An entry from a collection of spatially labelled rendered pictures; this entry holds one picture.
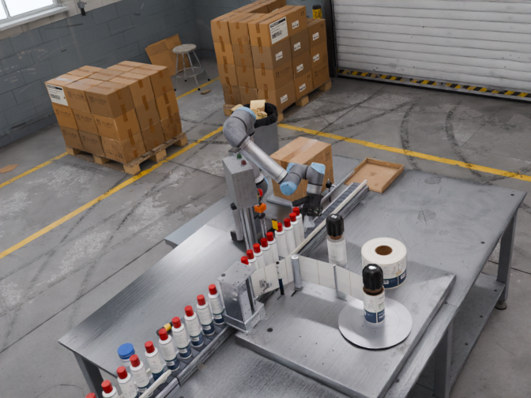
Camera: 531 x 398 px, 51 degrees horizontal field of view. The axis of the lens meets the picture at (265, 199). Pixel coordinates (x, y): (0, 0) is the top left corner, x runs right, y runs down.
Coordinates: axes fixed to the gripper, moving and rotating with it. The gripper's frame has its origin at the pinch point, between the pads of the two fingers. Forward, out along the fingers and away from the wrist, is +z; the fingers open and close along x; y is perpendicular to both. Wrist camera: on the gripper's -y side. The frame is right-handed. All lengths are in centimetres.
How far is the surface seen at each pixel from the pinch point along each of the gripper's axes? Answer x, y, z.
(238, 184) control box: -58, -3, -23
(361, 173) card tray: 74, -9, -31
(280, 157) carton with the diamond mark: 21, -36, -33
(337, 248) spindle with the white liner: -18.8, 31.0, 0.2
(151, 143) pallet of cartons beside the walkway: 163, -297, -11
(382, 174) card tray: 77, 4, -32
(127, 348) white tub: -88, -23, 54
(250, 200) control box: -50, 0, -16
